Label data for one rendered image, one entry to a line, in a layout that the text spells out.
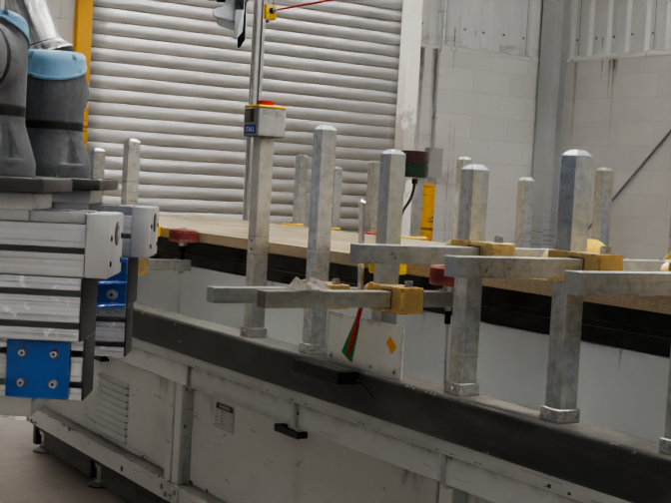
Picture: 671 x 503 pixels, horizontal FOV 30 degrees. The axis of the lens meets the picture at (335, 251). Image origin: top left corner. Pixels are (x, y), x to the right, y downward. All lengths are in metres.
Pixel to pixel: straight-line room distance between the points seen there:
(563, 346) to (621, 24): 10.41
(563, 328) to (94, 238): 0.73
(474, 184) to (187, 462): 1.77
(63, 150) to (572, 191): 0.90
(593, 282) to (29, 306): 0.77
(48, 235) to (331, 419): 0.99
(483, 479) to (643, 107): 9.92
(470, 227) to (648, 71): 9.87
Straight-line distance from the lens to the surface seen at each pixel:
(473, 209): 2.16
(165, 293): 3.74
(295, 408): 2.69
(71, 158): 2.30
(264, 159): 2.80
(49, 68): 2.30
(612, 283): 1.63
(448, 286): 2.42
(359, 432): 2.50
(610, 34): 12.44
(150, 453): 3.94
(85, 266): 1.77
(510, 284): 2.39
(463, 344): 2.18
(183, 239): 3.47
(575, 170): 1.97
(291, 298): 2.22
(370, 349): 2.39
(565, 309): 1.98
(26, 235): 1.78
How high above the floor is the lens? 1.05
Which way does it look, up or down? 3 degrees down
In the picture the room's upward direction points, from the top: 3 degrees clockwise
